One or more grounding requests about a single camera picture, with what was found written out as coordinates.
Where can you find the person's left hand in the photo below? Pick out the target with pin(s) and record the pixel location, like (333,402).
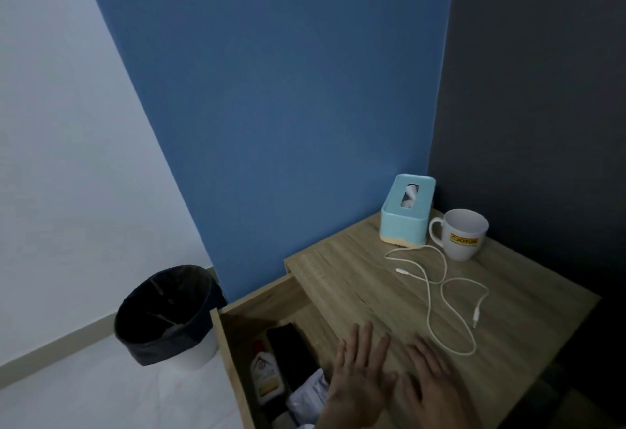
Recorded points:
(359,384)

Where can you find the person's right hand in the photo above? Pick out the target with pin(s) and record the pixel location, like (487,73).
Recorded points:
(437,394)

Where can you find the clear grey sachet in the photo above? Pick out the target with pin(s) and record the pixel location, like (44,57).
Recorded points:
(308,397)

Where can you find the black phone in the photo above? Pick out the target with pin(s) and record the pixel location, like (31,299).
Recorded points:
(291,355)

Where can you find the white sunscreen bottle red cap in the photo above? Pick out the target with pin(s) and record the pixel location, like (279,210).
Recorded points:
(266,375)

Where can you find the wooden drawer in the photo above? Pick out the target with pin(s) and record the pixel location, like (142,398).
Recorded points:
(259,306)

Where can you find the white mug yellow label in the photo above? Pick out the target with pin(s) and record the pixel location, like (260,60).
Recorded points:
(462,238)

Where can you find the teal tissue box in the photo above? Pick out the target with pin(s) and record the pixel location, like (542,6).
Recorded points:
(403,223)

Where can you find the black trash bin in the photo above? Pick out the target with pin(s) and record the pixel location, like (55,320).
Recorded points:
(166,316)

